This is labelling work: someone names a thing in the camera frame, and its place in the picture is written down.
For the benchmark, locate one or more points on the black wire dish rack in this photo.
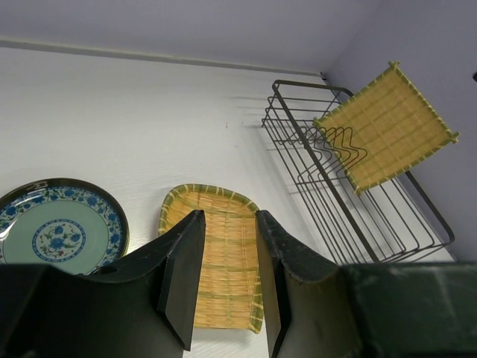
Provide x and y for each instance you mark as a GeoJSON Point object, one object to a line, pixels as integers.
{"type": "Point", "coordinates": [393, 222]}

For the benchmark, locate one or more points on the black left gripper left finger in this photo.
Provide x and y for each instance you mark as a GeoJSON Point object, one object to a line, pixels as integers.
{"type": "Point", "coordinates": [142, 305]}

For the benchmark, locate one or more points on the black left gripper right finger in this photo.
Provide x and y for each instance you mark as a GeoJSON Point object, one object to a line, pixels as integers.
{"type": "Point", "coordinates": [315, 308]}

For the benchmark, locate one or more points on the square bamboo woven tray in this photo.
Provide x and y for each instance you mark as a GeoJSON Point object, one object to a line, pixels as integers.
{"type": "Point", "coordinates": [384, 130]}

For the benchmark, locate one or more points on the blue floral ceramic plate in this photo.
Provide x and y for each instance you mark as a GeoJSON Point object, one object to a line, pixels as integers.
{"type": "Point", "coordinates": [71, 224]}

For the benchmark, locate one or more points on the rounded bamboo woven tray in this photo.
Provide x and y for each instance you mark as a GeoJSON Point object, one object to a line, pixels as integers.
{"type": "Point", "coordinates": [230, 290]}

